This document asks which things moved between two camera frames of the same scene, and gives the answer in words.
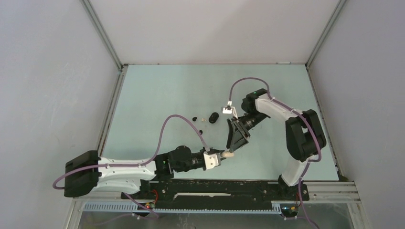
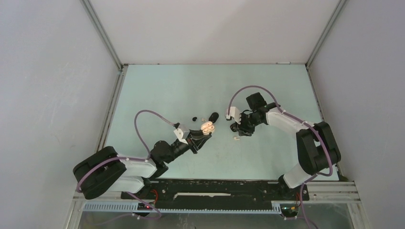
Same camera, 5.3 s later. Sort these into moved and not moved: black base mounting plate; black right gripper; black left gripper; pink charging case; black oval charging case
Moved: black right gripper; pink charging case; black left gripper
Not moved: black base mounting plate; black oval charging case
